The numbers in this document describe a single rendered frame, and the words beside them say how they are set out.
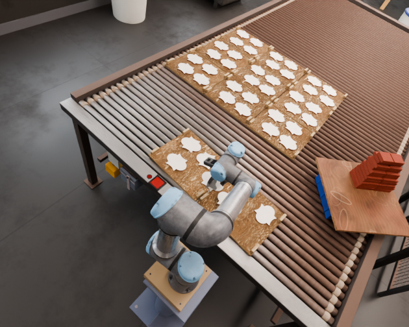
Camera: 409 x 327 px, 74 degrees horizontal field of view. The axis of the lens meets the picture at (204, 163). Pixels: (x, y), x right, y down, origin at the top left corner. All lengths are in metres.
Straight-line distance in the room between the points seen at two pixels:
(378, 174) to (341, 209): 0.31
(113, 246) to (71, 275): 0.35
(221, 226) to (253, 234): 0.74
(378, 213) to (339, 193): 0.26
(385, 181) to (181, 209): 1.45
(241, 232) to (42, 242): 1.61
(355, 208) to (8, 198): 2.60
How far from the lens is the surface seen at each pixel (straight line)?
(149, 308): 2.31
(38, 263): 2.50
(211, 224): 0.83
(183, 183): 1.60
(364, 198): 1.96
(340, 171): 1.97
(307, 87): 2.64
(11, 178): 2.89
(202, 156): 1.72
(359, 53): 3.68
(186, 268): 1.20
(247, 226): 1.58
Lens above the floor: 2.31
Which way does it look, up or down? 53 degrees down
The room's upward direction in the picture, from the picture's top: 20 degrees clockwise
